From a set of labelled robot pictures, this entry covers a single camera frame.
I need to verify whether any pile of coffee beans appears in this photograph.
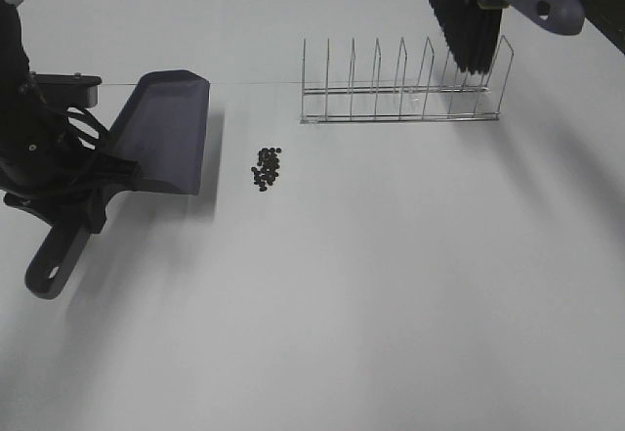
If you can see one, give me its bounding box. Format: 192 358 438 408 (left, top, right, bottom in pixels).
250 147 282 192

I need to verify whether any purple dustpan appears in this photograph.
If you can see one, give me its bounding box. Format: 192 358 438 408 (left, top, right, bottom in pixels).
24 70 210 300

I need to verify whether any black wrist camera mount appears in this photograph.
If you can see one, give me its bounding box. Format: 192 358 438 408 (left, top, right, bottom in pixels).
31 73 103 108

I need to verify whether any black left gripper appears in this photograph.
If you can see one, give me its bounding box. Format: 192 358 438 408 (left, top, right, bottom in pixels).
3 108 137 234

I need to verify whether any metal wire rack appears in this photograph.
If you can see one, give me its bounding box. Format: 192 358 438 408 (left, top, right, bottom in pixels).
299 36 515 124

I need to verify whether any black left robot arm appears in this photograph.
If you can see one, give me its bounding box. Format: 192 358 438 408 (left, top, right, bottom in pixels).
1 1 139 234

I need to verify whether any purple hand brush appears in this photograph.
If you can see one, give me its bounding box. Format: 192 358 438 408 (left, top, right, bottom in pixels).
428 0 585 74

